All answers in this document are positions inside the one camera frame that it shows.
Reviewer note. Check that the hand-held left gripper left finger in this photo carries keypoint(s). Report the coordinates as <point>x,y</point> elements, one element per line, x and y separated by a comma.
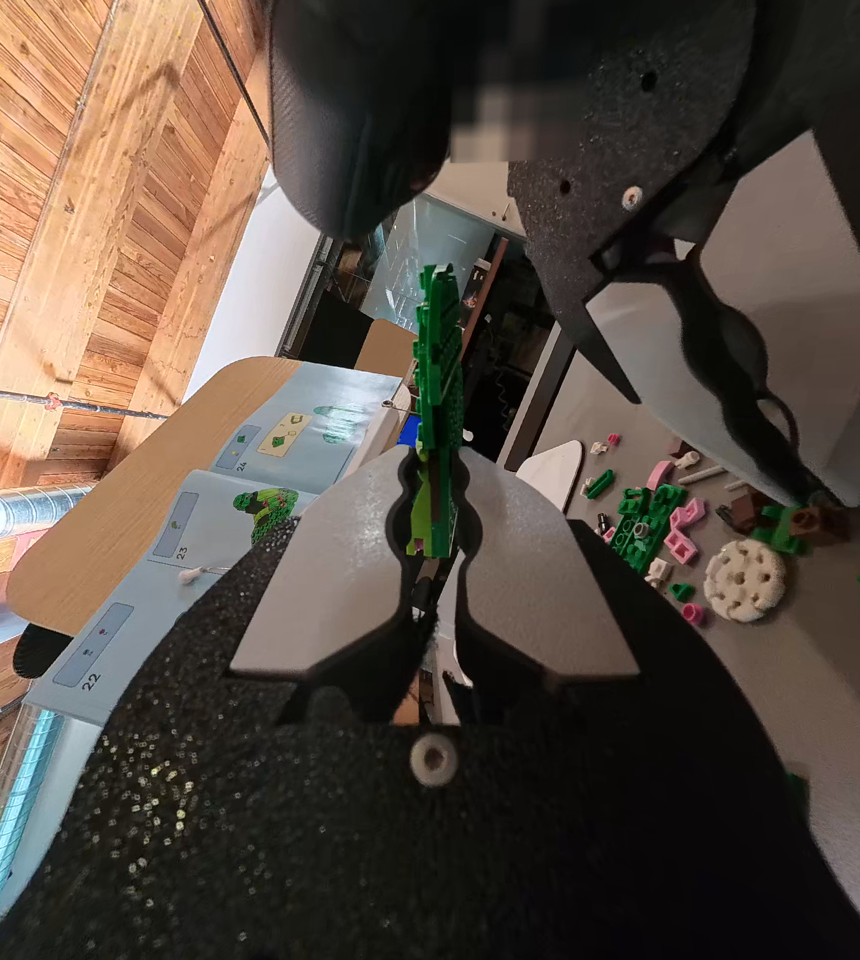
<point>310,585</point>

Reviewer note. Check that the grey metal pipe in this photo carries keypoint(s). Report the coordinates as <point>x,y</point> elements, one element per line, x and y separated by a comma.
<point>62,405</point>

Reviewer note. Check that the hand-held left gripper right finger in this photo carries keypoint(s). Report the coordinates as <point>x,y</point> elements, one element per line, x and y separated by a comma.
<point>550,592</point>

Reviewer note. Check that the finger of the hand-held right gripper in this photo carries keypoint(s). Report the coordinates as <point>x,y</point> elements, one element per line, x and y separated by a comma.
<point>655,352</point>
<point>820,300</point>

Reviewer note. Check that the green lego build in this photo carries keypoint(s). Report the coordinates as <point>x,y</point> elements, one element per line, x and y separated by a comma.
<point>437,360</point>

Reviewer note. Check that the black round disc fixture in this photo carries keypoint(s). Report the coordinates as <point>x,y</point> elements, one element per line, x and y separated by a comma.
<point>36,654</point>

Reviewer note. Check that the lego instruction booklet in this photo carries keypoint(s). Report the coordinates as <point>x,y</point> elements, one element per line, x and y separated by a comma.
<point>310,420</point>

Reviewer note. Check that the silver ventilation duct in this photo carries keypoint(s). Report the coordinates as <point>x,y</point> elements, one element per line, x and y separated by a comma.
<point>17,514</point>

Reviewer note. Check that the mostly green lego piece pile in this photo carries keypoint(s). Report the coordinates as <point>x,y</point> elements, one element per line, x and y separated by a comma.
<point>647,517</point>

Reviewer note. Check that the small brown lego piece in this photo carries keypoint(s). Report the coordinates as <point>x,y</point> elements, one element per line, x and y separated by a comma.
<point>812,523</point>

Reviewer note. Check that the blue storage bin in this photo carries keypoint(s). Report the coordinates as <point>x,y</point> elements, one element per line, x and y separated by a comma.
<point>409,433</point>

